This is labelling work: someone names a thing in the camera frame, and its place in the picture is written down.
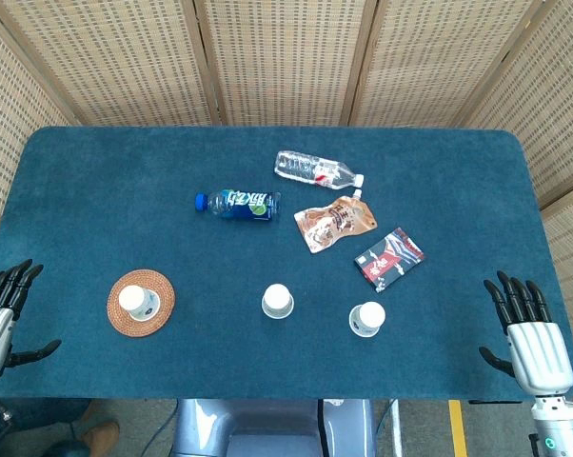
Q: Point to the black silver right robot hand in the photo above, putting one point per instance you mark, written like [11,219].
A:
[541,352]

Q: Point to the dark printed flat box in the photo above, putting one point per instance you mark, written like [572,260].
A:
[386,262]

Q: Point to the round woven rattan coaster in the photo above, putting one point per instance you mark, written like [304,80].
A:
[163,285]

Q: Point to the white floral paper cup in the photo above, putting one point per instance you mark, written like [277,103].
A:
[366,319]
[136,302]
[277,301]

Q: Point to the blue jeans leg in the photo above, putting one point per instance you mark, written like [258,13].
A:
[29,428]

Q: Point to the teal carpet table cover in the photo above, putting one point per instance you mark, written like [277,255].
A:
[220,357]

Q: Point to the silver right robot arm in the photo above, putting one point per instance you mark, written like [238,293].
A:
[555,428]

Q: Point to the brown suede shoe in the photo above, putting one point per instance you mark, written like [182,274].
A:
[98,433]

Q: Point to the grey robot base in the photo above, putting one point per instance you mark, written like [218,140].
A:
[205,428]

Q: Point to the white table leg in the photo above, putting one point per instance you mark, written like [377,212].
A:
[397,428]

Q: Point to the clear plastic water bottle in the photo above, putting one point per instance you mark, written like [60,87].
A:
[305,167]

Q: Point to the woven bamboo folding screen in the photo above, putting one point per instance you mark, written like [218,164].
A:
[286,62]

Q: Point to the brown spouted snack pouch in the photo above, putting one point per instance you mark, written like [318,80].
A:
[329,224]

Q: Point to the blue sports drink bottle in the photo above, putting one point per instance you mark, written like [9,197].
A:
[243,205]

